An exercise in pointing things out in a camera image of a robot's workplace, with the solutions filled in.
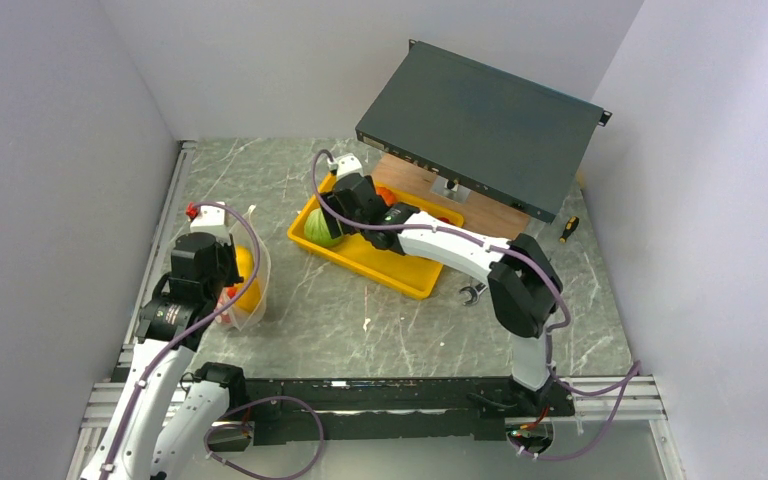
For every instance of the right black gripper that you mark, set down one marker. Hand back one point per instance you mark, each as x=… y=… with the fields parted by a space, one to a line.
x=333 y=223

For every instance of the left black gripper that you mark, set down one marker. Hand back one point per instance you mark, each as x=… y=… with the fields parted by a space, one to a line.
x=227 y=250

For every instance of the green cabbage toy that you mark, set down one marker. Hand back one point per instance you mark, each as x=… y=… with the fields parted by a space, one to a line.
x=316 y=230

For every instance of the orange mango toy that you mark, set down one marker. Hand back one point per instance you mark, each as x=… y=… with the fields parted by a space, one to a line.
x=252 y=297

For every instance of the clear zip top bag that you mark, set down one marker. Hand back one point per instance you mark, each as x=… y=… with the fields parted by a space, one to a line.
x=254 y=265

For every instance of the red apple toy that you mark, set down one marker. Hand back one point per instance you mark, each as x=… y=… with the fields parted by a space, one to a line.
x=225 y=307

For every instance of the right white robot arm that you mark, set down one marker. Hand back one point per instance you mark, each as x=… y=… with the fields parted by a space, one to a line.
x=523 y=287

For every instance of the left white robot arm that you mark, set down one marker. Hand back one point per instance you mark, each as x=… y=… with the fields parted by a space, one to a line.
x=142 y=441

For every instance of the orange pumpkin toy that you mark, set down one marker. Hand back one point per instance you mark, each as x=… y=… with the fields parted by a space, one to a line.
x=387 y=195

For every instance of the yellow plastic tray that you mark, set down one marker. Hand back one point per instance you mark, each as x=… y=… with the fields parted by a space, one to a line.
x=412 y=276

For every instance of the brown wooden board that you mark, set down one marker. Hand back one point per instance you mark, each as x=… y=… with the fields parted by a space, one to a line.
x=480 y=213

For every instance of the silver open end wrench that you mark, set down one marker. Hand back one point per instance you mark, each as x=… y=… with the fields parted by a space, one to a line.
x=472 y=293

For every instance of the dark grey rack device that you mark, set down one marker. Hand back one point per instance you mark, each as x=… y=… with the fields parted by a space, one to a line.
x=508 y=138

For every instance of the black yellow screwdriver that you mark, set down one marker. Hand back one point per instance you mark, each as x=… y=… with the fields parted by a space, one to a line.
x=569 y=229

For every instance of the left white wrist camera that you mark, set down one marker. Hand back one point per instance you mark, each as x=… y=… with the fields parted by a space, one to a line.
x=207 y=219

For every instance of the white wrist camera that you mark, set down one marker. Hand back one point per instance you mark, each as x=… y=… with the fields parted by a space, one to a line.
x=346 y=165
x=207 y=219

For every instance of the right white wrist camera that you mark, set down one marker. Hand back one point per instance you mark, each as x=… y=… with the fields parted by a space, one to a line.
x=346 y=165

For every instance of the aluminium frame rail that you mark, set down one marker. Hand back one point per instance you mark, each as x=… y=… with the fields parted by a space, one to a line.
x=517 y=438

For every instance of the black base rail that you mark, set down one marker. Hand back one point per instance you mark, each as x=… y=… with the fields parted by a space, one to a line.
x=275 y=411

